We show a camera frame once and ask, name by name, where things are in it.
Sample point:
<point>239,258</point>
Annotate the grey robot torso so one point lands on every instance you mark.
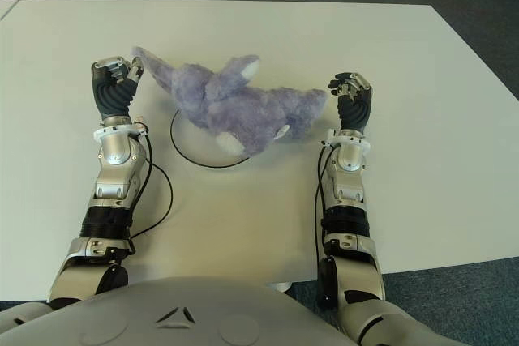
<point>182,313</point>

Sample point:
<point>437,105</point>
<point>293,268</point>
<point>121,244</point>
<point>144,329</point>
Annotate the purple plush rabbit doll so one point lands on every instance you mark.
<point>243,111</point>

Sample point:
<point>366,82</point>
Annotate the white plate with black rim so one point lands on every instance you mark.
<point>194,147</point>

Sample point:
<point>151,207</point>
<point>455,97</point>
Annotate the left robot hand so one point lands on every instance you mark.
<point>113,96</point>

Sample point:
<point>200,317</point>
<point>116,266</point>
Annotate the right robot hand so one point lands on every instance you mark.
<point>354,111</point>

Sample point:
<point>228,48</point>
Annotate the white table foot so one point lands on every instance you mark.
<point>280,286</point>

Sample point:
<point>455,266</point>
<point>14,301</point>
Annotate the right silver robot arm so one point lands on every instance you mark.
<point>348,200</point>

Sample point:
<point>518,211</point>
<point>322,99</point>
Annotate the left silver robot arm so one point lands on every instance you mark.
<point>115,172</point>

